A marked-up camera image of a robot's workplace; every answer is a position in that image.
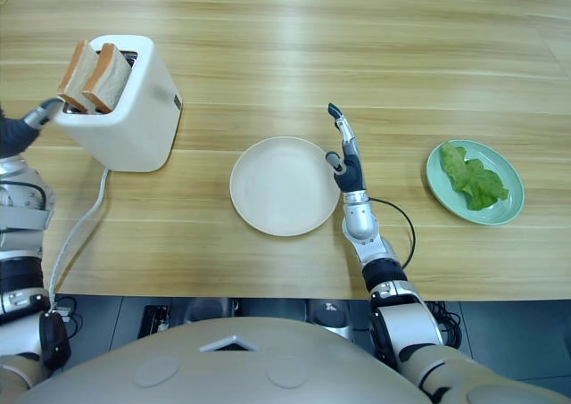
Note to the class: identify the bread slice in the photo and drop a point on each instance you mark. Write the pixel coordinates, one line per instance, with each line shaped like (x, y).
(76, 76)
(107, 78)

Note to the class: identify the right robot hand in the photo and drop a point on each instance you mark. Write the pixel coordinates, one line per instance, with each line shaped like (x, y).
(350, 163)

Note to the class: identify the robot body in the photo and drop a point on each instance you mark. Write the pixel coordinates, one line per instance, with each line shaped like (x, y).
(232, 364)

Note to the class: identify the cream toaster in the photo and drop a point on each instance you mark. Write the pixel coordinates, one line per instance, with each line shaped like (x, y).
(129, 118)

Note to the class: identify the green lettuce leaf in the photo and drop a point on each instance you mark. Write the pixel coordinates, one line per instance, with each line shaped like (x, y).
(473, 176)

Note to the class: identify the green plate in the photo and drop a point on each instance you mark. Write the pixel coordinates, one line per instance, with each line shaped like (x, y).
(490, 199)

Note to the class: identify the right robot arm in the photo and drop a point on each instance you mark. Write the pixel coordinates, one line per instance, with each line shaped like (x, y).
(401, 297)

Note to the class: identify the cream plate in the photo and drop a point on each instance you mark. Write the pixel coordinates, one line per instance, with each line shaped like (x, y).
(285, 185)

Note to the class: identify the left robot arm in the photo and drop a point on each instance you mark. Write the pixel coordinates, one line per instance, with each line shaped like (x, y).
(22, 243)

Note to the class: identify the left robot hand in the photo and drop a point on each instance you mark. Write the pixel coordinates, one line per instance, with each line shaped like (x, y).
(20, 127)

